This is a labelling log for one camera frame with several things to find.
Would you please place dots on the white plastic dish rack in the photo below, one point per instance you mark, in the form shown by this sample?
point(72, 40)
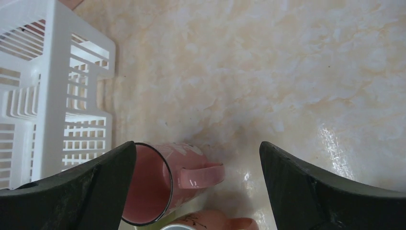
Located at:
point(50, 63)

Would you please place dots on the pink patterned mug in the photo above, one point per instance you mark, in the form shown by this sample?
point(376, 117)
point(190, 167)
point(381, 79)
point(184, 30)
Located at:
point(165, 177)

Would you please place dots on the pink mug white interior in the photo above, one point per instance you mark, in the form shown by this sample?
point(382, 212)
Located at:
point(211, 220)

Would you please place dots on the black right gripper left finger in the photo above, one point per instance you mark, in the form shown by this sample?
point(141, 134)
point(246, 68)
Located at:
point(89, 196)

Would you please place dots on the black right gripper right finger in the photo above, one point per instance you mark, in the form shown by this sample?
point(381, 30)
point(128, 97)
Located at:
point(306, 197)

